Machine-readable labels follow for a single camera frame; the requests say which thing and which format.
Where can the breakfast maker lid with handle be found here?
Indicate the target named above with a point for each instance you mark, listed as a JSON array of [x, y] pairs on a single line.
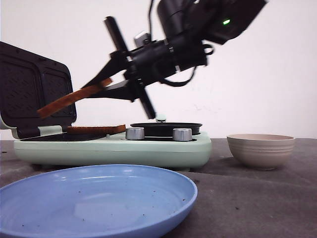
[[28, 82]]

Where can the silver control knob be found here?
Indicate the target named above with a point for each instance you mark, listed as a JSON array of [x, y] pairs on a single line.
[[134, 133], [182, 134]]

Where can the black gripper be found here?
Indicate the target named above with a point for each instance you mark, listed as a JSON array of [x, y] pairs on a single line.
[[150, 63]]

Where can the mint green breakfast maker base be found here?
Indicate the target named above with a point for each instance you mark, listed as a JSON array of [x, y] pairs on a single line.
[[161, 152]]

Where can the blue round plate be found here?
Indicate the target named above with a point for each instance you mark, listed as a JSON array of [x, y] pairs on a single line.
[[106, 201]]

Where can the beige ribbed bowl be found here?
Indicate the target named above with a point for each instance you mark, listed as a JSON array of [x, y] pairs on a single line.
[[261, 151]]

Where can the black round frying pan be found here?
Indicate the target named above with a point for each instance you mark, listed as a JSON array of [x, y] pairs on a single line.
[[165, 129]]

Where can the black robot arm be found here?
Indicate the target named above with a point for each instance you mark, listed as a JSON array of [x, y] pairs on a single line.
[[190, 28]]

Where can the white bread slice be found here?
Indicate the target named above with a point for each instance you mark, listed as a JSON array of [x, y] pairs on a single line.
[[97, 130], [71, 98]]

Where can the right silver control knob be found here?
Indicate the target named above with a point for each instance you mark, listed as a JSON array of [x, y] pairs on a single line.
[[182, 134]]

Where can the left silver control knob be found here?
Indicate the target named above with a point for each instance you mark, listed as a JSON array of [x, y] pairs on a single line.
[[134, 133]]

